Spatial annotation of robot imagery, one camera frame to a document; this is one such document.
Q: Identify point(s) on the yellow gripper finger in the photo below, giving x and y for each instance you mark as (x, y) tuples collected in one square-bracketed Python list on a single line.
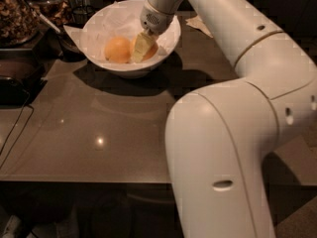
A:
[(144, 40)]

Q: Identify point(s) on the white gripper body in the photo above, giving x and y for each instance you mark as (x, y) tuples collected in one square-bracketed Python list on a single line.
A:
[(155, 20)]

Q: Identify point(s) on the orange fruit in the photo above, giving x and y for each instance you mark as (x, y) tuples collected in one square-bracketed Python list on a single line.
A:
[(139, 54), (118, 50)]

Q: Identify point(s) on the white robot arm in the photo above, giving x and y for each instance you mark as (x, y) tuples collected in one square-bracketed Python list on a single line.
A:
[(217, 136)]

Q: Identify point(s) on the white ceramic bowl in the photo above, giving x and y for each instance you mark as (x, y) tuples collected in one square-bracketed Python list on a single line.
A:
[(132, 68)]

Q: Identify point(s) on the white paper bowl liner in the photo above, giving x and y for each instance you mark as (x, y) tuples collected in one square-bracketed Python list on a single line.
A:
[(112, 23)]

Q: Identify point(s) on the folded beige napkin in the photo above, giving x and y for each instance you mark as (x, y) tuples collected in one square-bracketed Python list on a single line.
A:
[(197, 23)]

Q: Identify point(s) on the large glass snack jar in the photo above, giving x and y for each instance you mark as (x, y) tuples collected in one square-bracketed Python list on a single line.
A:
[(18, 23)]

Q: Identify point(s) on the black appliance on left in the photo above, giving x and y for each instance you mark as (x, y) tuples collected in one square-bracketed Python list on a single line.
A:
[(21, 77)]

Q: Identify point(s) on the black wire basket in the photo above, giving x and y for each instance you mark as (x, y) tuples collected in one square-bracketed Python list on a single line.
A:
[(82, 14)]

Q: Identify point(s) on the white spoon handle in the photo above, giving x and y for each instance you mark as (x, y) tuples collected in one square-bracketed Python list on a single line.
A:
[(46, 21)]

